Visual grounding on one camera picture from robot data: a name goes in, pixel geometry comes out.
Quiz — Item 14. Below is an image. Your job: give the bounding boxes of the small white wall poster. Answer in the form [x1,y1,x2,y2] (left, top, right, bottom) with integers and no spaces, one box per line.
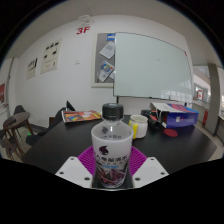
[26,57,39,80]

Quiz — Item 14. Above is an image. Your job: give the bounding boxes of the red floor number sign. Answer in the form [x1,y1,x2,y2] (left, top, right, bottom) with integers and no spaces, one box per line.
[75,25,92,36]

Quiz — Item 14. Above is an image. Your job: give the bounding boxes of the whiteboard on stand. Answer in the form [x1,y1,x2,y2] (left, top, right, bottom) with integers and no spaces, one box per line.
[113,31,195,105]

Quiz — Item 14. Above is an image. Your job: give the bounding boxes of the large white wall poster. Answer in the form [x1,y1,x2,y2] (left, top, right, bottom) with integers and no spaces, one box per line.
[40,38,63,75]

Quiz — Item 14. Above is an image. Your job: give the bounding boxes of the black and red device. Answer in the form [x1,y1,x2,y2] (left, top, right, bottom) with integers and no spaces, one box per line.
[140,109,168,131]

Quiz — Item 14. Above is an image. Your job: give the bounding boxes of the blue and white cardboard box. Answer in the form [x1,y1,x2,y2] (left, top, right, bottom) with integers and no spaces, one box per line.
[149,101,200,129]

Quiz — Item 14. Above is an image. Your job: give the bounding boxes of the white mug with yellow handle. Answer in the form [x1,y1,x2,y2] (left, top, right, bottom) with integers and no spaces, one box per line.
[128,114,149,140]

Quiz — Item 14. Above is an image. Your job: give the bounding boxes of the colourful printed paper sheet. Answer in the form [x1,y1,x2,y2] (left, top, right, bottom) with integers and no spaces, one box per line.
[97,60,115,83]

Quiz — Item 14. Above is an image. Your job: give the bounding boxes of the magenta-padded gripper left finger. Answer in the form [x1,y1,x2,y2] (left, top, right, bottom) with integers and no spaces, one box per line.
[54,144,98,190]

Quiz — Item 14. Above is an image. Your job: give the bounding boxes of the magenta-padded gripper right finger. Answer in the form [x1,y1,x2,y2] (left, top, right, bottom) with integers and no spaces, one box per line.
[128,145,170,190]

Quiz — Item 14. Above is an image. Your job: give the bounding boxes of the colourful printed book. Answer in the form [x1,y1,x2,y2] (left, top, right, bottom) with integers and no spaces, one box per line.
[61,109,103,124]

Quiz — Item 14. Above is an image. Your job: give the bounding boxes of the brown wooden chair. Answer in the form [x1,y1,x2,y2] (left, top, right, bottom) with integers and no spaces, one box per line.
[2,111,34,158]

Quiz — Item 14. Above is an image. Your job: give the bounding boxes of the flat round red coaster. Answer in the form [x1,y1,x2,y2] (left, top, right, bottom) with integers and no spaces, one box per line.
[163,128,179,138]

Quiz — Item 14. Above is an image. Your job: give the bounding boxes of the white paper sheet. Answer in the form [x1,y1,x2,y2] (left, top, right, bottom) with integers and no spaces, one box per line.
[99,41,116,60]

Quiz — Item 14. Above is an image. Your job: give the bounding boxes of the clear black-capped drink bottle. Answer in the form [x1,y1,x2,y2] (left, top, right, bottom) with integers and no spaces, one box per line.
[90,103,135,190]

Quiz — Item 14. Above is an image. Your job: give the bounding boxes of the grey pin board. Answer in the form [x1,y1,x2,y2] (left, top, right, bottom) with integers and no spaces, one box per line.
[90,32,117,89]

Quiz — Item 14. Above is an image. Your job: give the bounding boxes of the black chair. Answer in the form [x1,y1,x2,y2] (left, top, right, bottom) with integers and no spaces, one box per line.
[25,100,76,146]

